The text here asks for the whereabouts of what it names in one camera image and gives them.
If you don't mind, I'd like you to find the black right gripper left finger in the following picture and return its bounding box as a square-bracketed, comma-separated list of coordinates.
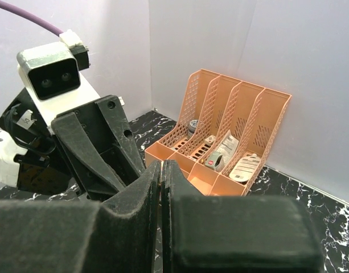
[0, 162, 161, 272]

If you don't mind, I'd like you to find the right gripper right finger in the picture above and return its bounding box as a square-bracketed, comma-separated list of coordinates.
[161, 160, 323, 272]

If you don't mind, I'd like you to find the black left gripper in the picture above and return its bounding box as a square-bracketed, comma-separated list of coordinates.
[51, 95, 145, 201]

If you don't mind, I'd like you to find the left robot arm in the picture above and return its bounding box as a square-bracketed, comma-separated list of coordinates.
[0, 90, 145, 201]

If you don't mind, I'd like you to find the white product packet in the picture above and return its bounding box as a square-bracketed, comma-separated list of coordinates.
[205, 130, 239, 172]

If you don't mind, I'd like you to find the oval white blister pack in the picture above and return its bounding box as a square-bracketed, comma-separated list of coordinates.
[229, 154, 260, 184]

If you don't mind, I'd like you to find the grey round tin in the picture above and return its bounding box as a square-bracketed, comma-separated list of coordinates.
[187, 119, 199, 138]

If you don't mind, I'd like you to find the small white card box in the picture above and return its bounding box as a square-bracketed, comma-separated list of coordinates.
[204, 135, 216, 146]

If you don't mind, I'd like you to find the orange plastic desk organizer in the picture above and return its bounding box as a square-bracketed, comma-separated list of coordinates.
[145, 69, 291, 196]

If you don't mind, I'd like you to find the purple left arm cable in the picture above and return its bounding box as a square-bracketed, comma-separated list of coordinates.
[0, 0, 64, 36]

